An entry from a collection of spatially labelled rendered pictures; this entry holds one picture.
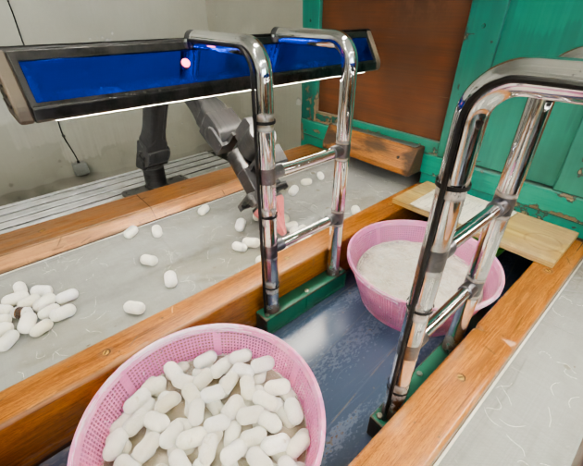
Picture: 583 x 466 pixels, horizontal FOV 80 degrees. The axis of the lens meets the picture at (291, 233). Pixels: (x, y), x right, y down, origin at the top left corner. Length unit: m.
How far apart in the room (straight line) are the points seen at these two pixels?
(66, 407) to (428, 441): 0.42
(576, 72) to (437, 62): 0.69
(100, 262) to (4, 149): 1.99
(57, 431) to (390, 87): 0.95
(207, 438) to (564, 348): 0.50
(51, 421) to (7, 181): 2.29
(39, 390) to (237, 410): 0.23
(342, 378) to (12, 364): 0.46
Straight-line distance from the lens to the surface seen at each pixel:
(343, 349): 0.61
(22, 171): 2.74
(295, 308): 0.63
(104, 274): 0.72
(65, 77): 0.49
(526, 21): 0.87
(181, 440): 0.47
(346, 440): 0.53
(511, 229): 0.82
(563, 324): 0.69
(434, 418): 0.46
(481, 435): 0.50
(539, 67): 0.26
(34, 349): 0.63
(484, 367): 0.53
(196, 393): 0.49
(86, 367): 0.54
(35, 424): 0.55
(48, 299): 0.68
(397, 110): 1.00
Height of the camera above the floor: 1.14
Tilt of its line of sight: 33 degrees down
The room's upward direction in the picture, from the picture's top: straight up
